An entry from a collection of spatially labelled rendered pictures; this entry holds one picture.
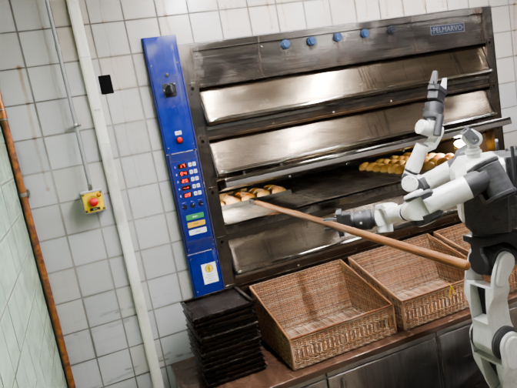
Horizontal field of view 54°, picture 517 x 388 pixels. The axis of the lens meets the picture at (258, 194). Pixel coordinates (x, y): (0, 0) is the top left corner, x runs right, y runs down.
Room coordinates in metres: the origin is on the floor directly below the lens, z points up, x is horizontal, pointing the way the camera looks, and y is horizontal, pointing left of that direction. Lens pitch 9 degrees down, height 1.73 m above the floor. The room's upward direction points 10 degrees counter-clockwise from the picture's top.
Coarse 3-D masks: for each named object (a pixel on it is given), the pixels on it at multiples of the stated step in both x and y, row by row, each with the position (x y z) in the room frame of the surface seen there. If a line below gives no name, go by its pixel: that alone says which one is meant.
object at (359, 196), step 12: (360, 192) 2.82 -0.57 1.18; (372, 192) 2.83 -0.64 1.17; (384, 192) 2.86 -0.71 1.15; (312, 204) 2.73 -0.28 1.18; (324, 204) 2.73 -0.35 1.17; (336, 204) 2.75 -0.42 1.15; (264, 216) 2.64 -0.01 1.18; (276, 216) 2.64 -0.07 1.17; (288, 216) 2.66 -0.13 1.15; (228, 228) 2.55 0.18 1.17; (240, 228) 2.57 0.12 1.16
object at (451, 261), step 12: (264, 204) 2.87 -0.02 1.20; (300, 216) 2.42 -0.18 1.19; (312, 216) 2.32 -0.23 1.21; (336, 228) 2.09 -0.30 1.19; (348, 228) 2.01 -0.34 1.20; (372, 240) 1.84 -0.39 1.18; (384, 240) 1.77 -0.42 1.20; (396, 240) 1.73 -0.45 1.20; (408, 252) 1.65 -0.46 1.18; (420, 252) 1.59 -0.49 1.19; (432, 252) 1.54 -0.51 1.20; (456, 264) 1.43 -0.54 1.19; (468, 264) 1.41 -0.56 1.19
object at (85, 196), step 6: (84, 192) 2.28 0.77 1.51; (90, 192) 2.28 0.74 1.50; (96, 192) 2.29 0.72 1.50; (102, 192) 2.30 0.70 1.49; (84, 198) 2.27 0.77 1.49; (90, 198) 2.28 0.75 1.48; (96, 198) 2.29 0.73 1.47; (102, 198) 2.30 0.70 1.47; (84, 204) 2.27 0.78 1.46; (102, 204) 2.29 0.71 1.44; (84, 210) 2.27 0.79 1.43; (90, 210) 2.28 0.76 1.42; (96, 210) 2.28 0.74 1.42; (102, 210) 2.30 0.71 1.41
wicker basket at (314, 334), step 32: (256, 288) 2.54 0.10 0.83; (288, 288) 2.58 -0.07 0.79; (320, 288) 2.63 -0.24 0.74; (352, 288) 2.62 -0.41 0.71; (288, 320) 2.53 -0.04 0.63; (320, 320) 2.55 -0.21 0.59; (352, 320) 2.20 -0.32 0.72; (384, 320) 2.35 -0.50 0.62; (288, 352) 2.14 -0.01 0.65; (320, 352) 2.14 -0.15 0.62
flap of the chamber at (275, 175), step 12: (456, 132) 2.86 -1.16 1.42; (408, 144) 2.75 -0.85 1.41; (348, 156) 2.63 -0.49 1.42; (360, 156) 2.65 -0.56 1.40; (372, 156) 2.85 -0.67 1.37; (300, 168) 2.54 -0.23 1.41; (312, 168) 2.56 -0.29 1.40; (240, 180) 2.43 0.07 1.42; (252, 180) 2.45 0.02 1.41; (264, 180) 2.56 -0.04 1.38
